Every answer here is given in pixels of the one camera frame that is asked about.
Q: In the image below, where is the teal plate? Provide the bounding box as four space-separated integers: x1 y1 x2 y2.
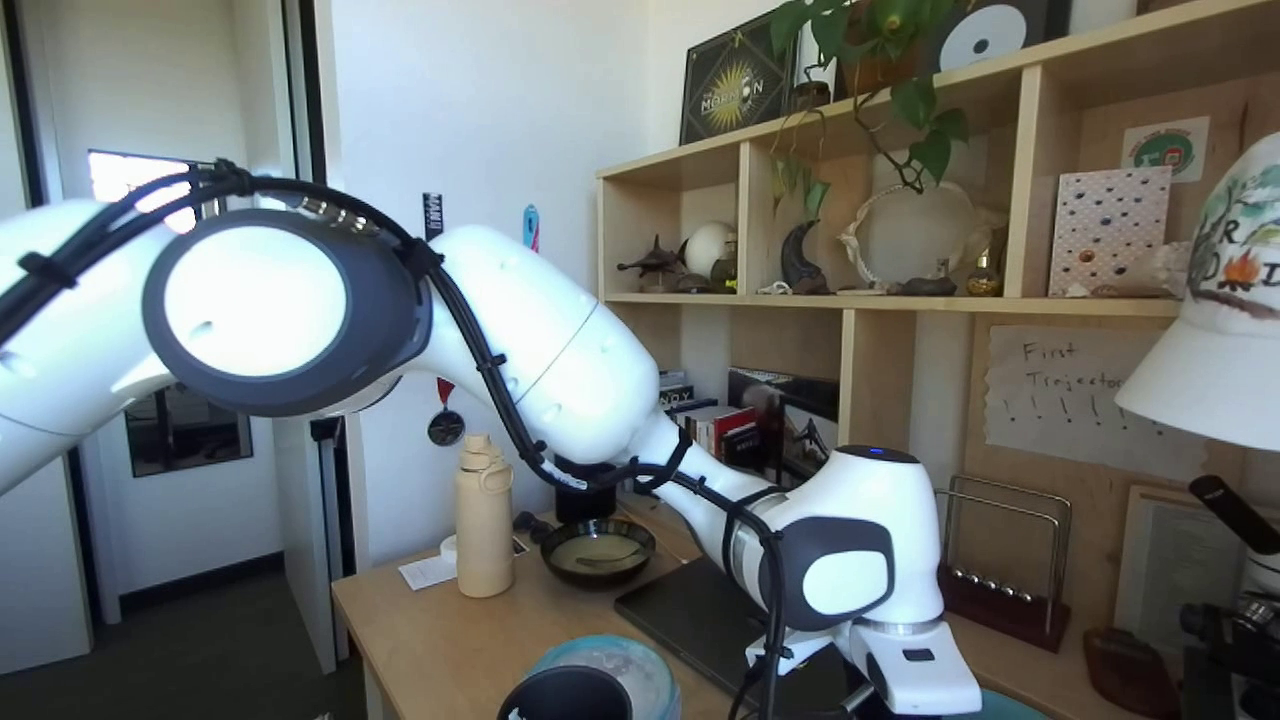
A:
950 689 1053 720

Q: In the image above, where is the shark figurine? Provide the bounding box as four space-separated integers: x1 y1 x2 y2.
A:
616 234 689 294

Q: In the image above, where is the row of books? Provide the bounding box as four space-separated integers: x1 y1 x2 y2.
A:
658 368 842 479

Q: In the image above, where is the white egg ornament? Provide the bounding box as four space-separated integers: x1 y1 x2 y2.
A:
683 220 739 282

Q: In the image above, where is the black cup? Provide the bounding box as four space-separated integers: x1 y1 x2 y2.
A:
552 455 619 524

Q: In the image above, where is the black curved horn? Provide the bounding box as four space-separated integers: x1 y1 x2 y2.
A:
779 219 832 296

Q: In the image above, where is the dark bowl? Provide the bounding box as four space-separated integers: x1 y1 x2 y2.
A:
539 517 659 590

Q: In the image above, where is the hanging medal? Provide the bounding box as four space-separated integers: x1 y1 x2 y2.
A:
427 377 467 448

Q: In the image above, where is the cream water bottle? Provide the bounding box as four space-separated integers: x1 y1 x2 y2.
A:
454 433 517 600

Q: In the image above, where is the wooden shelf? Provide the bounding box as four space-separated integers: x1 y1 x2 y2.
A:
596 0 1280 720

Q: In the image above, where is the dark laptop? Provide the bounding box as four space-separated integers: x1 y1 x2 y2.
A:
612 555 853 717

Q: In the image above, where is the black framed poster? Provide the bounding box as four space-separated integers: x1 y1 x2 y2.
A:
679 9 799 147

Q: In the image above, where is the white paper note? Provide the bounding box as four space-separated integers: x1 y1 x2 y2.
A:
397 553 460 592

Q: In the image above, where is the teal lidded container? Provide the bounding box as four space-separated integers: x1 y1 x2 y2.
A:
526 634 684 720

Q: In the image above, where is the jaw bone skeleton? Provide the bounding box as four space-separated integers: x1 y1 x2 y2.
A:
837 181 1008 294

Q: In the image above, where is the black mug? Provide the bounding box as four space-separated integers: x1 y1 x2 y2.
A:
496 665 635 720

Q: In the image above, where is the small glass bottle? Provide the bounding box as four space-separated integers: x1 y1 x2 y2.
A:
966 249 1005 299

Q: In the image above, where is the potted trailing plant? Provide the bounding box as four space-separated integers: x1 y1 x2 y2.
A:
768 0 973 219

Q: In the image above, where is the handwritten paper sign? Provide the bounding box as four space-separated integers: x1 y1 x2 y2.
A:
983 324 1213 483

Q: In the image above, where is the newton's cradle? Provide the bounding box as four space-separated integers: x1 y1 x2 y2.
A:
934 474 1074 654

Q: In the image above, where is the dotted card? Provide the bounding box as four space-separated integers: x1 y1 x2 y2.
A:
1047 165 1174 299

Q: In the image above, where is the round green sticker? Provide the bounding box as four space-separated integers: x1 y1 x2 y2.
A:
1119 116 1212 185

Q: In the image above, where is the framed document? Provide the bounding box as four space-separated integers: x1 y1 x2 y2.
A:
1112 484 1248 663

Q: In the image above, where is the brown wooden object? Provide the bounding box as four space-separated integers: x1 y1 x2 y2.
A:
1082 626 1183 718

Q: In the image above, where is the white painted hat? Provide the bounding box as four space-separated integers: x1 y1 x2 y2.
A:
1114 132 1280 453

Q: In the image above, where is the black microscope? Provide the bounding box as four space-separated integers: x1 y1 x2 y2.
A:
1178 474 1280 720

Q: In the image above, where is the framed vinyl record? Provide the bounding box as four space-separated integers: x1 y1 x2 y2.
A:
934 0 1074 73

